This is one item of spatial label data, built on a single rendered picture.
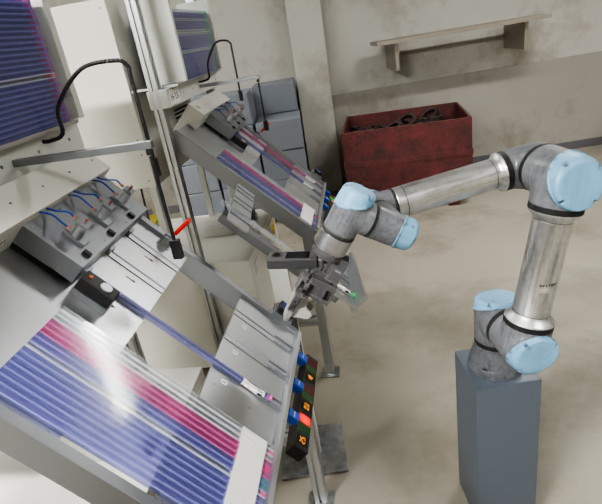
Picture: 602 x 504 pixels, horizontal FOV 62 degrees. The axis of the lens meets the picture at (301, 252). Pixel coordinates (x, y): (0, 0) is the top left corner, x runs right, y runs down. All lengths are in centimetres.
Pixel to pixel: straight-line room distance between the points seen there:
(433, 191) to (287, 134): 304
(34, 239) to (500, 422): 127
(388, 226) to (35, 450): 73
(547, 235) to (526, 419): 60
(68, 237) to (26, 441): 42
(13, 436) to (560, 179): 107
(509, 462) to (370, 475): 54
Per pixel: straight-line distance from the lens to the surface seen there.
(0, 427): 88
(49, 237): 109
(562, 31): 561
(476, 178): 124
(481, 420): 156
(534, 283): 126
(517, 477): 176
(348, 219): 103
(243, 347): 126
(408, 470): 202
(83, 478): 89
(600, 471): 211
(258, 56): 496
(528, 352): 131
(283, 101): 452
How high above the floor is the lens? 150
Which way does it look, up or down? 24 degrees down
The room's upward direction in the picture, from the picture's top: 10 degrees counter-clockwise
